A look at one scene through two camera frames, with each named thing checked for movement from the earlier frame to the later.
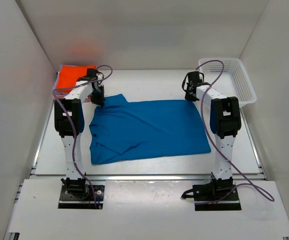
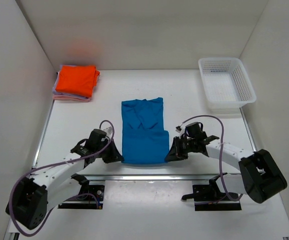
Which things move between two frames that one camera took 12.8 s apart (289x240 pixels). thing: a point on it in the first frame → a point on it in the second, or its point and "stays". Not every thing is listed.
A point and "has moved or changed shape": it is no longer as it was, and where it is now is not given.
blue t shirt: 124,129 has moved or changed shape
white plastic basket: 234,81 stays
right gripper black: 187,97 → 175,152
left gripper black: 99,101 → 115,155
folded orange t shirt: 69,75 stays
